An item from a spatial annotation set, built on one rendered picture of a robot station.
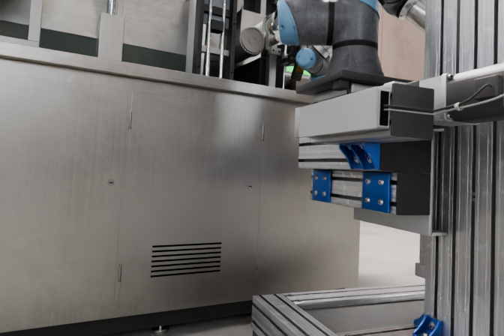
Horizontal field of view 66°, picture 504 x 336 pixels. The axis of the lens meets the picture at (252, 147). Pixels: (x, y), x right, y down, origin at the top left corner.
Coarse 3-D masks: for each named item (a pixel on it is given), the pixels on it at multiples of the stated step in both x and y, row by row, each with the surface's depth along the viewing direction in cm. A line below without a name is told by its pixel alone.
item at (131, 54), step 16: (48, 32) 168; (48, 48) 167; (64, 48) 170; (80, 48) 173; (128, 48) 183; (144, 48) 187; (144, 64) 187; (160, 64) 191; (176, 64) 194; (224, 64) 207
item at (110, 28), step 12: (108, 0) 157; (108, 12) 157; (108, 24) 154; (120, 24) 156; (108, 36) 154; (120, 36) 156; (96, 48) 159; (108, 48) 154; (120, 48) 156; (120, 60) 156
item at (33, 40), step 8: (32, 0) 116; (40, 0) 117; (32, 8) 116; (40, 8) 117; (32, 16) 116; (40, 16) 117; (32, 24) 116; (40, 24) 117; (32, 32) 116; (8, 40) 113; (16, 40) 114; (24, 40) 115; (32, 40) 116
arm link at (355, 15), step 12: (336, 0) 100; (348, 0) 98; (360, 0) 97; (372, 0) 98; (336, 12) 97; (348, 12) 97; (360, 12) 97; (372, 12) 97; (336, 24) 98; (348, 24) 97; (360, 24) 96; (372, 24) 97; (336, 36) 99; (348, 36) 97; (360, 36) 96; (372, 36) 97
